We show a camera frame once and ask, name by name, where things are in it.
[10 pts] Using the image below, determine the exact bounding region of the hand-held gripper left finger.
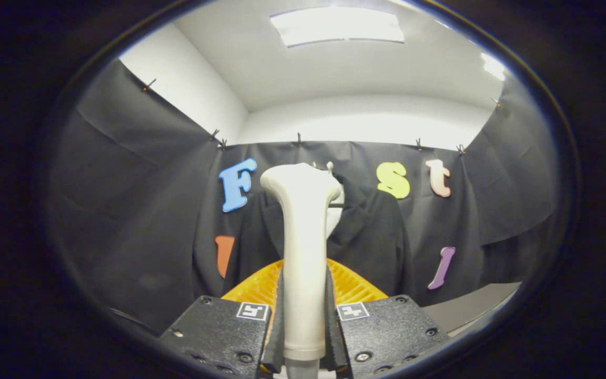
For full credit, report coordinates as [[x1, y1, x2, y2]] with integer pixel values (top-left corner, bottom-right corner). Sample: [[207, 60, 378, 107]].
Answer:
[[158, 258, 286, 379]]

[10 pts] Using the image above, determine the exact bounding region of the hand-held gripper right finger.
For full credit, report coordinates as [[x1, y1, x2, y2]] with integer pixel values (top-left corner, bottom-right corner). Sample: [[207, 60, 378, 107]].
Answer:
[[326, 258, 450, 379]]

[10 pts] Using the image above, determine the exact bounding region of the white garment steamer head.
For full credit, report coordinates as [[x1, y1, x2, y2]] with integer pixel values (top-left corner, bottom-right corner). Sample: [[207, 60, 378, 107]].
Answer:
[[260, 163, 344, 362]]

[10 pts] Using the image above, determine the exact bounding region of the black jacket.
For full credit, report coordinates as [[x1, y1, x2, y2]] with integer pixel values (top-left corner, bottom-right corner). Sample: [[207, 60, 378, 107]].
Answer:
[[237, 176, 409, 298]]

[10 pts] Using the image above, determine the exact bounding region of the white mannequin torso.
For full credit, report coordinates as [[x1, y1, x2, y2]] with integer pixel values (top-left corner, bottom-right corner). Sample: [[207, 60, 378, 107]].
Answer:
[[311, 161, 347, 238]]

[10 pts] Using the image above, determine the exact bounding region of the grey cabinet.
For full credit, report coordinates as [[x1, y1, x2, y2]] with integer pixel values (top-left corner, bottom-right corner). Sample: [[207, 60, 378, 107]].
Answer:
[[423, 282, 522, 337]]

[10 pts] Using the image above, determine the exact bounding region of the black backdrop cloth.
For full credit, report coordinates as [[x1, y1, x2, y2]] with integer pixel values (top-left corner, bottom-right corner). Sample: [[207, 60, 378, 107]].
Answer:
[[45, 58, 559, 335]]

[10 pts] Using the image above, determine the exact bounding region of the large ceiling light panel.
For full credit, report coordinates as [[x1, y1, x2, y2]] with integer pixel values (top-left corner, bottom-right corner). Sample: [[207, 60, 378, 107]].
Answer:
[[270, 5, 405, 48]]

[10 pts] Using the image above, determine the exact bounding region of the small ceiling light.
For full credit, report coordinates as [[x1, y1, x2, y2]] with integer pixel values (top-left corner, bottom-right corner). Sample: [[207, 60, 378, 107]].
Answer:
[[481, 52, 507, 82]]

